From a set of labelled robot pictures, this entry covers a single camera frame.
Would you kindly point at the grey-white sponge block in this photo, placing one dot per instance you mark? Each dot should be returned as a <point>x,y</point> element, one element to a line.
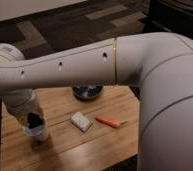
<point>80,121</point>

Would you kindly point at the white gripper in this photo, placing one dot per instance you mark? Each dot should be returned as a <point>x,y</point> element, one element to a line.
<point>22,102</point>

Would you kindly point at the wooden table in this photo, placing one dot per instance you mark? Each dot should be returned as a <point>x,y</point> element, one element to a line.
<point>68,148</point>

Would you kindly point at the orange marker pen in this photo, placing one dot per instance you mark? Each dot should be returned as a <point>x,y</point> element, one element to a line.
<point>110,121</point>

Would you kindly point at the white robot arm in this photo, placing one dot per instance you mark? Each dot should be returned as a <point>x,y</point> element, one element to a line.
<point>160,64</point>

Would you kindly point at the black eraser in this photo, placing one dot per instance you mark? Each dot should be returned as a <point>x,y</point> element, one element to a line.
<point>34,120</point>

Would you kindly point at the black office chair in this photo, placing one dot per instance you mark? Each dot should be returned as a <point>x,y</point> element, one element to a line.
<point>170,16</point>

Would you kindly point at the dark blue bowl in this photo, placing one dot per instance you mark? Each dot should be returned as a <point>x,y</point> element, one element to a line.
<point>87,92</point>

